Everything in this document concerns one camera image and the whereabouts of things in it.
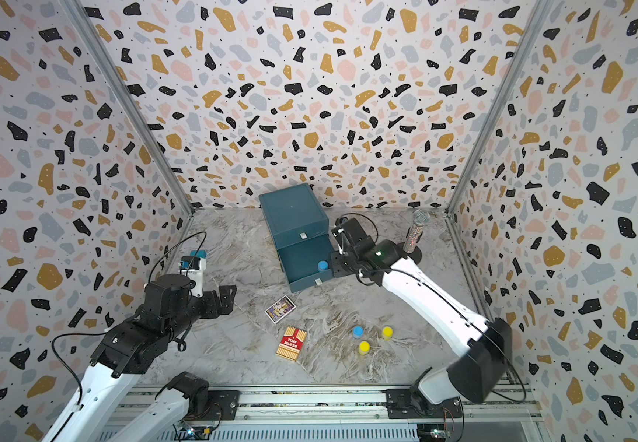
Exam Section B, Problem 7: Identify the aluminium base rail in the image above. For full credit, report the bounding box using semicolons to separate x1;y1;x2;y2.
95;386;549;441

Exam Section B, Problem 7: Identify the circuit board with wires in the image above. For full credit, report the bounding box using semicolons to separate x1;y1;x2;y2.
172;421;211;442

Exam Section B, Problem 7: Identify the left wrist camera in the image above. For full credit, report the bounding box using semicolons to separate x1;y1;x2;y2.
180;252;206;298

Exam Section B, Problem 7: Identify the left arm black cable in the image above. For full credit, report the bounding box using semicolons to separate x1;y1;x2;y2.
47;330;110;442

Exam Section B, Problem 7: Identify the red Texas Hold'em card box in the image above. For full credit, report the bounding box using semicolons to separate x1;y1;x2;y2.
276;326;308;362

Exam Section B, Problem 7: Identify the teal drawer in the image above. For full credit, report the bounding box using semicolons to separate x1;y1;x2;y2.
278;244;334;293

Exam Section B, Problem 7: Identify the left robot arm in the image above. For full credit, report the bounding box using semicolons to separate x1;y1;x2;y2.
44;274;240;441

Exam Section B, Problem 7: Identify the teal drawer cabinet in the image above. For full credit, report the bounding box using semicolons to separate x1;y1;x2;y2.
259;183;329;261

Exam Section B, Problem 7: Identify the yellow paint can left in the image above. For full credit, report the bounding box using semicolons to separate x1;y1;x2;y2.
359;341;370;355

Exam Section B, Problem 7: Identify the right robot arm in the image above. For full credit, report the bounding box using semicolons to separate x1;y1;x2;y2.
332;217;512;405

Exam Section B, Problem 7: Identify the yellow paint can right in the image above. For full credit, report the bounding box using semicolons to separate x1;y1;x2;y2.
381;326;394;341

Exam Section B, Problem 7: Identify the purple card pack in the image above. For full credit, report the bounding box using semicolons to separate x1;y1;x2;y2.
265;296;297;324

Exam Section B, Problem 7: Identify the yellow paint can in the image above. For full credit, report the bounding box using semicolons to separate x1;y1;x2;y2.
359;341;370;355
381;326;394;341

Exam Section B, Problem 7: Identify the sprinkle-filled tube on black base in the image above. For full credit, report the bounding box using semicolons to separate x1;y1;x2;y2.
402;209;430;263

